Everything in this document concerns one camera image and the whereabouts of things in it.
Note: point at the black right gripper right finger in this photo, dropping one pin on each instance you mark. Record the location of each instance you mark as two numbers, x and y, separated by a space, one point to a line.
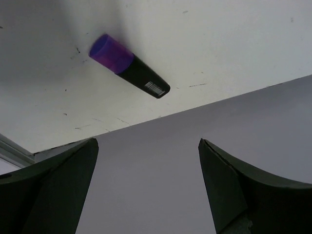
247 200

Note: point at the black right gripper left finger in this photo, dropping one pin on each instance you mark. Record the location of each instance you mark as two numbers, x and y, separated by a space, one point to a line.
48 197

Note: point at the purple highlighter marker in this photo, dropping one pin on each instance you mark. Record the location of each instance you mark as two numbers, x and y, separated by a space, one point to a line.
122 62

